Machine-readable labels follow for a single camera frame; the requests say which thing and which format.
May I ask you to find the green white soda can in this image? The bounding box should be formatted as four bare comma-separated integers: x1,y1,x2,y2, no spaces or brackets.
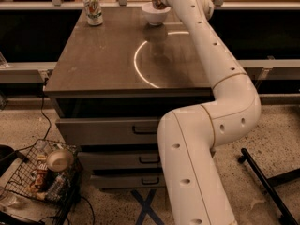
83,0,103,26

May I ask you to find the plastic water bottle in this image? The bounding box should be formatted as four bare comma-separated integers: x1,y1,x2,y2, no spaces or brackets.
45,173,67,202

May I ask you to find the top grey drawer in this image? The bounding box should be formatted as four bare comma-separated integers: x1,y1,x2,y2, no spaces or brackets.
56,117,158,146

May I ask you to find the black chair base leg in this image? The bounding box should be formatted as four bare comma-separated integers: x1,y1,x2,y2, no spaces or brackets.
238,148,300,225

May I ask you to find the black wire basket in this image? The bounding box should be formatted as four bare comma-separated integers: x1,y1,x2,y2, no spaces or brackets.
5,139,82,225

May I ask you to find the bottom grey drawer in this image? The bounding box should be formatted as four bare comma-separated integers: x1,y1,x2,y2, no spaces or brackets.
90,173,165,189

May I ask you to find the snack bag in basket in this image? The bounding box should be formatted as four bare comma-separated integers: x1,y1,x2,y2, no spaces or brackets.
27,155,50,200

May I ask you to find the white bowl in basket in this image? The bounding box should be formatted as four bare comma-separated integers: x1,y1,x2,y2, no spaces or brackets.
46,149,74,172

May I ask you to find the orange soda can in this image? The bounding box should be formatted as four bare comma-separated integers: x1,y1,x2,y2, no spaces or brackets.
152,0,167,10

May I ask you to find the grey drawer cabinet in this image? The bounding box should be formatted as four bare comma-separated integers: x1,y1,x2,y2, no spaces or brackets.
46,7,214,175

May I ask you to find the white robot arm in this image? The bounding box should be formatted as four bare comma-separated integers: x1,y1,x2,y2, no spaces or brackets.
157,0,261,225

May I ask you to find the black power cable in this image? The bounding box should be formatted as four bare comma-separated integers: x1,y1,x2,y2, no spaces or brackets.
39,94,53,141

